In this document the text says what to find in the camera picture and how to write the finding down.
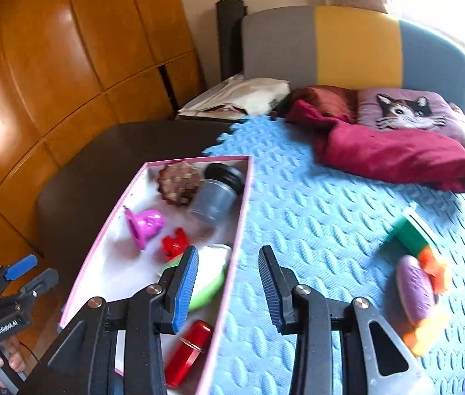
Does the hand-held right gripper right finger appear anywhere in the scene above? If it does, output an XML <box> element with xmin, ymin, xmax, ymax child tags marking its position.
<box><xmin>258</xmin><ymin>246</ymin><xmax>437</xmax><ymax>395</ymax></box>

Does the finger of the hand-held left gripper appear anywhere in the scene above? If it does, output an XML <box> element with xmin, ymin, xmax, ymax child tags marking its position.
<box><xmin>0</xmin><ymin>254</ymin><xmax>38</xmax><ymax>286</ymax></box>
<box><xmin>14</xmin><ymin>268</ymin><xmax>59</xmax><ymax>299</ymax></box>

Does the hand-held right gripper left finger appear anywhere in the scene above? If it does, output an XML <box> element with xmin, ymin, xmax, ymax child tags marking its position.
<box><xmin>24</xmin><ymin>245</ymin><xmax>200</xmax><ymax>395</ymax></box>

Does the red puzzle piece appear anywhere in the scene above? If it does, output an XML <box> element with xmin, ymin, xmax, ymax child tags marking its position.
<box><xmin>160</xmin><ymin>227</ymin><xmax>190</xmax><ymax>262</ymax></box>

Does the red metallic bottle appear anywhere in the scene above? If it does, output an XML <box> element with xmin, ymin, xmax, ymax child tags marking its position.
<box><xmin>164</xmin><ymin>320</ymin><xmax>214</xmax><ymax>387</ymax></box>

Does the pink box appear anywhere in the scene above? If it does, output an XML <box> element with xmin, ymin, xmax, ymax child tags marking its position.
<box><xmin>59</xmin><ymin>155</ymin><xmax>255</xmax><ymax>395</ymax></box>

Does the magenta toy bell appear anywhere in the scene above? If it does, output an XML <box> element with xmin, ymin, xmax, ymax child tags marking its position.
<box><xmin>124</xmin><ymin>208</ymin><xmax>165</xmax><ymax>250</ymax></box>

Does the brown pine cone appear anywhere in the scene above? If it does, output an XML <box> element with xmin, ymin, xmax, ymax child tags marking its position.
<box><xmin>156</xmin><ymin>161</ymin><xmax>205</xmax><ymax>207</ymax></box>

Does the green white round lid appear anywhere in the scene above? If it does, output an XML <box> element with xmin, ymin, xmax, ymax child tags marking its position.
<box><xmin>159</xmin><ymin>244</ymin><xmax>233</xmax><ymax>312</ymax></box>

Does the blue foam puzzle mat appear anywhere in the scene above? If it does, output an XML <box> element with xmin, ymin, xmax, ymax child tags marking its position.
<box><xmin>203</xmin><ymin>115</ymin><xmax>465</xmax><ymax>395</ymax></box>

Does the grey jar with black lid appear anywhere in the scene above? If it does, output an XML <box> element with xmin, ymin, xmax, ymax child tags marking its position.
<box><xmin>187</xmin><ymin>162</ymin><xmax>246</xmax><ymax>222</ymax></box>

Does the purple oval brush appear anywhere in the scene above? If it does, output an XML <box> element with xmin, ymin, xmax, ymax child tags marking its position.
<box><xmin>395</xmin><ymin>255</ymin><xmax>437</xmax><ymax>327</ymax></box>

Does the green toy block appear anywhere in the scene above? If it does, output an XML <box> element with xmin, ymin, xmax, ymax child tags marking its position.
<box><xmin>383</xmin><ymin>202</ymin><xmax>441</xmax><ymax>256</ymax></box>

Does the yellow orange toy block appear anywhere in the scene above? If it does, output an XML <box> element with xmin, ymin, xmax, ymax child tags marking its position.
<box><xmin>402</xmin><ymin>308</ymin><xmax>452</xmax><ymax>357</ymax></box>

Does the maroon cloth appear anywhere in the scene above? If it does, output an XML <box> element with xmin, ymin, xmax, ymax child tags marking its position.
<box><xmin>286</xmin><ymin>99</ymin><xmax>465</xmax><ymax>193</ymax></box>

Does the white bag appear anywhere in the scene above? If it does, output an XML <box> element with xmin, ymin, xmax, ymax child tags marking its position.
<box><xmin>176</xmin><ymin>75</ymin><xmax>291</xmax><ymax>121</ymax></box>

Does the wooden wardrobe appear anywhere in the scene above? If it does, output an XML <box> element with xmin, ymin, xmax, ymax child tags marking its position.
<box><xmin>0</xmin><ymin>0</ymin><xmax>206</xmax><ymax>264</ymax></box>

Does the dark red pillow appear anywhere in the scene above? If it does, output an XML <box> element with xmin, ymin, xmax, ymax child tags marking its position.
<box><xmin>294</xmin><ymin>86</ymin><xmax>359</xmax><ymax>124</ymax></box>

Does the purple cat pillow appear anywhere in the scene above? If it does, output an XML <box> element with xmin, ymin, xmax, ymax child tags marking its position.
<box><xmin>356</xmin><ymin>88</ymin><xmax>465</xmax><ymax>145</ymax></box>

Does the black cylinder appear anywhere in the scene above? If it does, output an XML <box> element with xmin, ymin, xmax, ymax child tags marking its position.
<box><xmin>215</xmin><ymin>0</ymin><xmax>247</xmax><ymax>89</ymax></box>

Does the grey yellow blue headboard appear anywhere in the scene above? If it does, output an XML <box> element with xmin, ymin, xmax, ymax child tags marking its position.
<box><xmin>241</xmin><ymin>5</ymin><xmax>465</xmax><ymax>110</ymax></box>

